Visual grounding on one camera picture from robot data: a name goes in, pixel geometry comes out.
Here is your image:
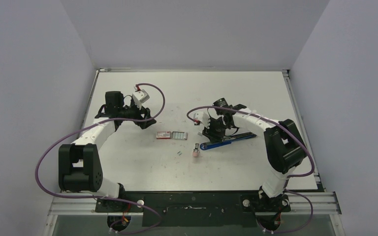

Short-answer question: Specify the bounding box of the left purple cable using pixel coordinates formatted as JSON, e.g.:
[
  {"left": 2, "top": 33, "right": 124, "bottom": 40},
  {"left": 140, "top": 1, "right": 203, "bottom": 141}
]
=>
[{"left": 34, "top": 83, "right": 166, "bottom": 236}]

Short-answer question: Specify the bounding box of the aluminium frame rail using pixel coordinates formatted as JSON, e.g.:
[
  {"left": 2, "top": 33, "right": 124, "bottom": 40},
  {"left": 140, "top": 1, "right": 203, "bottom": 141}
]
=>
[{"left": 49, "top": 192, "right": 342, "bottom": 216}]

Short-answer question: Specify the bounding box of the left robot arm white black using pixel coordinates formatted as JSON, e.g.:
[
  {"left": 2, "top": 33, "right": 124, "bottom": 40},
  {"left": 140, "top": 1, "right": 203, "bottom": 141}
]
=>
[{"left": 59, "top": 89, "right": 156, "bottom": 212}]

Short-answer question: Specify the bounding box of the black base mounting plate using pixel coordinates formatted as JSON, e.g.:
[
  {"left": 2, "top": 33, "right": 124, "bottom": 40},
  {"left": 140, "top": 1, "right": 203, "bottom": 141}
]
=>
[{"left": 95, "top": 190, "right": 291, "bottom": 229}]

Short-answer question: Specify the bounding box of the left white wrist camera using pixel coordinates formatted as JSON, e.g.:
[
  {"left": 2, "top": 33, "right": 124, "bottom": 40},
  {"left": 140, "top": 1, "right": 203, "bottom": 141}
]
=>
[{"left": 131, "top": 89, "right": 150, "bottom": 110}]

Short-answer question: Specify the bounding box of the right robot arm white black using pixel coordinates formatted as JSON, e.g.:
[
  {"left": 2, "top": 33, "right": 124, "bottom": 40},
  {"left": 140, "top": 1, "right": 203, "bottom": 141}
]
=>
[{"left": 193, "top": 98, "right": 307, "bottom": 211}]

